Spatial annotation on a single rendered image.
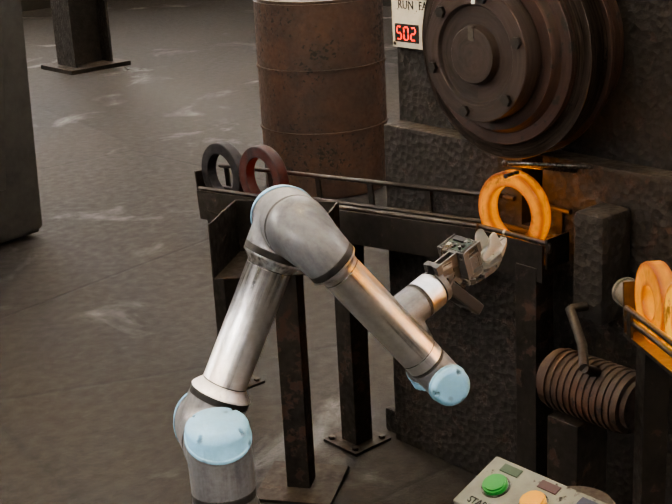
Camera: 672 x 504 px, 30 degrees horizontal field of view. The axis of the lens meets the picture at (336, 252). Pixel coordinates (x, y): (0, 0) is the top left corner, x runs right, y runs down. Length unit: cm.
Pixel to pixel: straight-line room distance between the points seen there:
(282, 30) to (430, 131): 256
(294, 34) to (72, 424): 240
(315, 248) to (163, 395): 171
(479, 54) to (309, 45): 293
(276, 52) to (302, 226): 343
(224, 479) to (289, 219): 47
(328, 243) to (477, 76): 62
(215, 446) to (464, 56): 97
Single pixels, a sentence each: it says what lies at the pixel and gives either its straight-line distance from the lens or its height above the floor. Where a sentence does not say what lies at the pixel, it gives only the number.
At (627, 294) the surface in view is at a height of 69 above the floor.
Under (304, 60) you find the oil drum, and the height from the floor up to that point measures 63.
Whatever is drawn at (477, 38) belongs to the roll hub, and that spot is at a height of 115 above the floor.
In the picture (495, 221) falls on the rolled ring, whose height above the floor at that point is 72.
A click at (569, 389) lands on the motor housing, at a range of 256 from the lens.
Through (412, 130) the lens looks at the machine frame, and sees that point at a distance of 306.
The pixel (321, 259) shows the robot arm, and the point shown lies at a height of 87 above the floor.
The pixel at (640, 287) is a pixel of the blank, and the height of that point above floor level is 72.
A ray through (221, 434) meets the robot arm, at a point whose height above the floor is 58.
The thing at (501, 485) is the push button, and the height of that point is 61.
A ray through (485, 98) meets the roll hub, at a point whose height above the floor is 103.
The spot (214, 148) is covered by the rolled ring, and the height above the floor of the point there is 73.
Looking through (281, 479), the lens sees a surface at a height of 1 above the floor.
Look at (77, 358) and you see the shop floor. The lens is 414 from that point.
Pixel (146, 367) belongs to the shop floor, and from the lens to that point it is 400.
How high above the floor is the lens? 157
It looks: 19 degrees down
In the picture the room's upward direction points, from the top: 3 degrees counter-clockwise
